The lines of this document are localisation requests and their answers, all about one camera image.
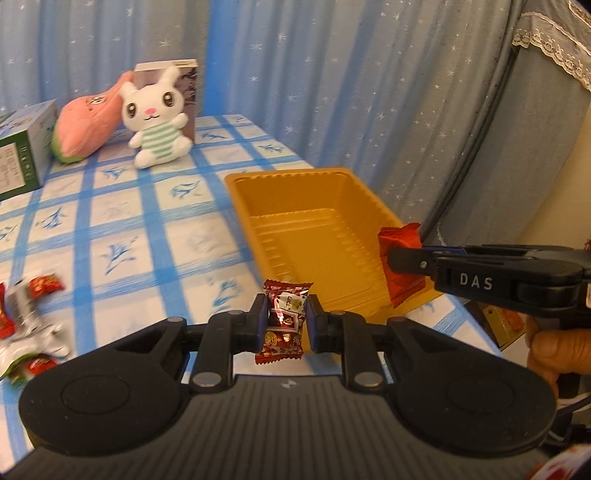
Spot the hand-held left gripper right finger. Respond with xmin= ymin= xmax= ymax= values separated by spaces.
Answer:
xmin=306 ymin=295 xmax=460 ymax=393

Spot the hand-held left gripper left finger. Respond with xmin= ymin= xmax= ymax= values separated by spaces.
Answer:
xmin=113 ymin=295 xmax=271 ymax=393

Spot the dark red candy packet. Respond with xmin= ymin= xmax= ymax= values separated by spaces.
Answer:
xmin=255 ymin=279 xmax=313 ymax=366

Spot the plain red snack packet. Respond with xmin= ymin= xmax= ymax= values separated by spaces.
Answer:
xmin=377 ymin=222 xmax=428 ymax=308

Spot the golden plastic tray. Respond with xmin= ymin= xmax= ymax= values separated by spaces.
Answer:
xmin=225 ymin=167 xmax=437 ymax=319

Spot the small red snack packet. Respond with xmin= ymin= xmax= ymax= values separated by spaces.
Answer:
xmin=28 ymin=273 xmax=64 ymax=301
xmin=0 ymin=283 xmax=17 ymax=341

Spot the silver snack packet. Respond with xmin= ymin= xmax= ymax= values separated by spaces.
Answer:
xmin=8 ymin=278 xmax=38 ymax=326
xmin=0 ymin=322 xmax=71 ymax=365

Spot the green and red snack packet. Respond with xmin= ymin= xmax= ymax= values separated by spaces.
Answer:
xmin=0 ymin=353 xmax=59 ymax=385

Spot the person's right hand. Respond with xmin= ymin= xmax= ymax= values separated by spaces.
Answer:
xmin=524 ymin=316 xmax=591 ymax=398

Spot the yellow box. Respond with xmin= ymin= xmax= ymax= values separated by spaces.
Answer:
xmin=480 ymin=305 xmax=528 ymax=348

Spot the grey lace-trimmed cover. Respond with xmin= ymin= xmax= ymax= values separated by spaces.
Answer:
xmin=422 ymin=0 xmax=591 ymax=252

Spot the blue checked tablecloth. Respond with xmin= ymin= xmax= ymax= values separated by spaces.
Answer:
xmin=0 ymin=114 xmax=504 ymax=407

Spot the red printed clothing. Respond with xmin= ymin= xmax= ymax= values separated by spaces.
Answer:
xmin=529 ymin=442 xmax=591 ymax=480

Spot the blue starry curtain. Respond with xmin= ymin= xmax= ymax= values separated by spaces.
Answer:
xmin=0 ymin=0 xmax=525 ymax=245

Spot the white bunny plush toy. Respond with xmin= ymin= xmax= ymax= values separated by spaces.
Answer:
xmin=119 ymin=65 xmax=194 ymax=170

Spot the brown cardboard box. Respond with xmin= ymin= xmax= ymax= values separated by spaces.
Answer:
xmin=133 ymin=59 xmax=200 ymax=145

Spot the pink plush toy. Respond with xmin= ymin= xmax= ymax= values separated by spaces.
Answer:
xmin=52 ymin=71 xmax=138 ymax=164

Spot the green cardboard box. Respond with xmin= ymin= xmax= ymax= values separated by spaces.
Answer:
xmin=0 ymin=99 xmax=60 ymax=201

